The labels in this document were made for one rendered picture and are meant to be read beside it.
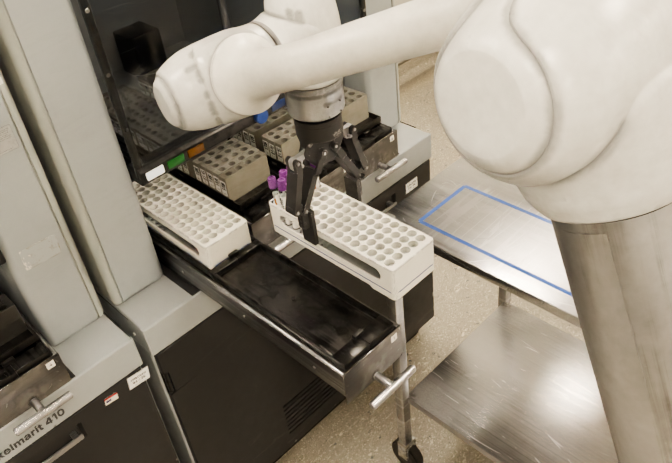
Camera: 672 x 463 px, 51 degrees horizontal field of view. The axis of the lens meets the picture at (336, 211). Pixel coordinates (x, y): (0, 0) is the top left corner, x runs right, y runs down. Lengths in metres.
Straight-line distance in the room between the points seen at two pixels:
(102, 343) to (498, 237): 0.74
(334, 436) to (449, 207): 0.88
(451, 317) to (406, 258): 1.20
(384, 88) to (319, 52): 0.91
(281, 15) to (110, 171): 0.46
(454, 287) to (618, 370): 1.81
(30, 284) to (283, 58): 0.67
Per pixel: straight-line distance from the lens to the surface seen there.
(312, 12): 0.98
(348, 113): 1.60
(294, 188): 1.10
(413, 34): 0.77
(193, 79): 0.89
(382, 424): 2.03
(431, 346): 2.20
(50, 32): 1.16
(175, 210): 1.40
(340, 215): 1.20
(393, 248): 1.11
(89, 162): 1.25
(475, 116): 0.45
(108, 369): 1.35
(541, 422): 1.70
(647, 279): 0.54
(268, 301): 1.23
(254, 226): 1.40
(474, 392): 1.74
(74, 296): 1.35
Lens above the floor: 1.65
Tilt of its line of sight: 37 degrees down
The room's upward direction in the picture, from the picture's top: 7 degrees counter-clockwise
